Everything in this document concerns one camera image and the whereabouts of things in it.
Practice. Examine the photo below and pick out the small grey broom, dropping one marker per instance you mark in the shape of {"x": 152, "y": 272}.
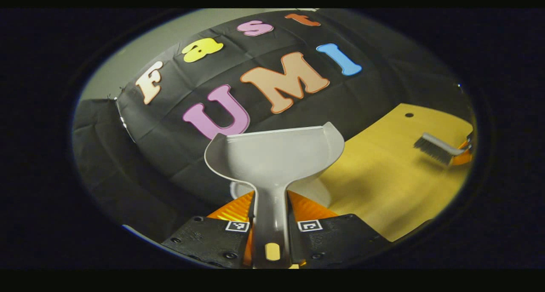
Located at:
{"x": 434, "y": 147}

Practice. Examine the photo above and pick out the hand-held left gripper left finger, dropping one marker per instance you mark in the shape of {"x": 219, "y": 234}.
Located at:
{"x": 204, "y": 241}

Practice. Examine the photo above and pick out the white ribbed garbage bin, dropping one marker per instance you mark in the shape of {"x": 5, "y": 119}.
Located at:
{"x": 315, "y": 192}

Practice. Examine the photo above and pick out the grey plastic dustpan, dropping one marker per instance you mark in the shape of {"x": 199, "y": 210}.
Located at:
{"x": 272, "y": 156}

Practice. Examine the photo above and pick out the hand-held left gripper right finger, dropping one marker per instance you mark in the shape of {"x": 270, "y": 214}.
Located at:
{"x": 340, "y": 241}

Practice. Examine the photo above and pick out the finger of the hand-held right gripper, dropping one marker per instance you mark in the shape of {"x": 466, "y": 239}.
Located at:
{"x": 465, "y": 155}

